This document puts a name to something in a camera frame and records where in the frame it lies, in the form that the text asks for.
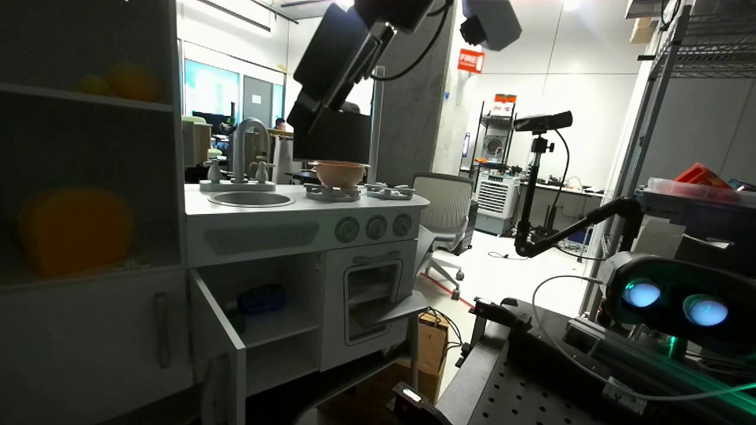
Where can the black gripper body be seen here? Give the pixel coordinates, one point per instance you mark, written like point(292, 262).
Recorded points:
point(333, 56)

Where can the blue plastic bottle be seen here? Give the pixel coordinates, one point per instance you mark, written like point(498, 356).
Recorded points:
point(263, 299)

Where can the white small cabinet door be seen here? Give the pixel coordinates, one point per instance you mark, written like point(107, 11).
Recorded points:
point(218, 356)

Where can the peach plastic bowl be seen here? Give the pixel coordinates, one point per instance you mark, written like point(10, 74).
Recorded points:
point(341, 173)

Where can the grey arched faucet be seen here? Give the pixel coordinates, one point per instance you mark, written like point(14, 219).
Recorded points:
point(240, 149)

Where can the grey stove burner grate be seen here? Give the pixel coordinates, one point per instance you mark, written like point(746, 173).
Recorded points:
point(390, 190)
point(331, 192)

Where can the silver round sink basin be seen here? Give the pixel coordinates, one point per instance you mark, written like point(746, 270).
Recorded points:
point(251, 200)

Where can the grey round stove knob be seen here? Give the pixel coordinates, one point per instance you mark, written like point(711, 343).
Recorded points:
point(375, 227)
point(401, 225)
point(348, 229)

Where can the orange and white label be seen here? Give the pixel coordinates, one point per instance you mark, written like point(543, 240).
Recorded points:
point(503, 100)

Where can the grey office chair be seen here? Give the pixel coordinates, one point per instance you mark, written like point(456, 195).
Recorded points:
point(450, 205)

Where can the white toy kitchen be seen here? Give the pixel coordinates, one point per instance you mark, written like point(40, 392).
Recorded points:
point(268, 236)

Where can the yellow toy lemon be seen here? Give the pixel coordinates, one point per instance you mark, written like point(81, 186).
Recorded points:
point(134, 81)

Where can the white air unit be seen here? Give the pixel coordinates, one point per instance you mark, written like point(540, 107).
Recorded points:
point(497, 202)

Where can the brown cardboard box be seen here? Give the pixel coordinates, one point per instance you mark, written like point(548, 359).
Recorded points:
point(430, 343)

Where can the large yellow toy food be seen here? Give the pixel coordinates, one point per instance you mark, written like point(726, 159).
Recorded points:
point(74, 233)

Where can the red item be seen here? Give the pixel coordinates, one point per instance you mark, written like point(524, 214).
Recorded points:
point(705, 176)

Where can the black perforated breadboard table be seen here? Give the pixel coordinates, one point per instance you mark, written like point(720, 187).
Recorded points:
point(535, 392)

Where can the clear plastic storage box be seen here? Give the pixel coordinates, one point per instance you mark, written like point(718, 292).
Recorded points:
point(699, 205)

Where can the orange wall sign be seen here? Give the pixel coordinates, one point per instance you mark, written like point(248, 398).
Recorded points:
point(470, 61)

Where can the camera on tripod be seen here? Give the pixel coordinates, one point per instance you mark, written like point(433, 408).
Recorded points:
point(535, 198)

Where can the black stereo camera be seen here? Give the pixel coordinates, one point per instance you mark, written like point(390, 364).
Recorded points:
point(675, 304)

